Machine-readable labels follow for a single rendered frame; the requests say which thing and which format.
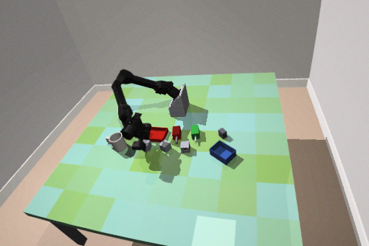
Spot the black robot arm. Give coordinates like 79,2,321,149
111,69,181,141

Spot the red tray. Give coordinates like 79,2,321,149
149,127,169,143

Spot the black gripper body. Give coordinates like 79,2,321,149
132,123,151,150

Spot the grey mug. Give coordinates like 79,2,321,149
105,133,127,151

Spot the green gauge with short grey pin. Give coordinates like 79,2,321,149
191,125,200,142

